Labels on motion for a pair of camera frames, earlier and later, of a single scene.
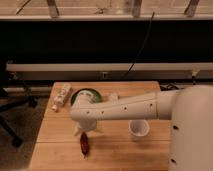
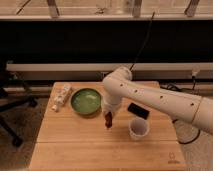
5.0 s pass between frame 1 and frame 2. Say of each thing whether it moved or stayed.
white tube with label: stayed
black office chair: stayed
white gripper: moved
